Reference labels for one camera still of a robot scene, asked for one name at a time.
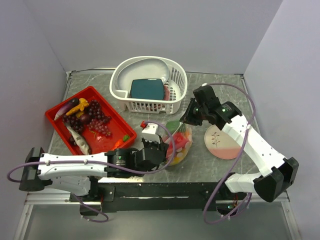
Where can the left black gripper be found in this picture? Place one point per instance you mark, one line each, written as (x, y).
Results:
(163, 146)

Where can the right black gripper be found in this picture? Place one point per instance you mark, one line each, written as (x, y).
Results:
(188, 117)

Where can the red round fruit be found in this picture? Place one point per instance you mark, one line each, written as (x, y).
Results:
(181, 140)

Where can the clear dotted zip bag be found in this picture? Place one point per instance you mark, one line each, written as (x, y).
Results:
(179, 157)

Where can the green bell pepper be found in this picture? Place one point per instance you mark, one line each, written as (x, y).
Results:
(172, 126)

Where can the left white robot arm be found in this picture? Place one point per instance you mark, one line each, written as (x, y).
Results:
(79, 174)

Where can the orange carrot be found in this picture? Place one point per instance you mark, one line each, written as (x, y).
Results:
(120, 141)

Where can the white plastic basket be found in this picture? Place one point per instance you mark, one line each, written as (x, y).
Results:
(177, 84)

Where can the red plastic tray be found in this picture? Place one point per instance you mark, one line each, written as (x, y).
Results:
(117, 125)

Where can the pink plate in basket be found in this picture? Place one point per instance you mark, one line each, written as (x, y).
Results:
(166, 93)

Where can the pink round plate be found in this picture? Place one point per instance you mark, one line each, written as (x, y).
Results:
(220, 144)

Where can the teal square plate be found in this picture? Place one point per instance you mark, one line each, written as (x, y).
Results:
(147, 89)

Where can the black mounting base bar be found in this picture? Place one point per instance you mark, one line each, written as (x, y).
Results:
(147, 196)

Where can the white oval plate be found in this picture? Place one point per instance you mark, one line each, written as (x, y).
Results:
(148, 68)

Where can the purple grapes bunch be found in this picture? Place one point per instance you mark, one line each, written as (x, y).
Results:
(92, 119)

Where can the white fish toy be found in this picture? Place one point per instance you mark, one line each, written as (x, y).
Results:
(79, 140)

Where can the orange ginger root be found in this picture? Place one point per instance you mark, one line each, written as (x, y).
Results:
(83, 103)

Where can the purple eggplant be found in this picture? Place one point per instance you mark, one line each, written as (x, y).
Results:
(66, 107)

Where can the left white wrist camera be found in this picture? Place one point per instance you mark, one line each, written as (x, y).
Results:
(150, 132)

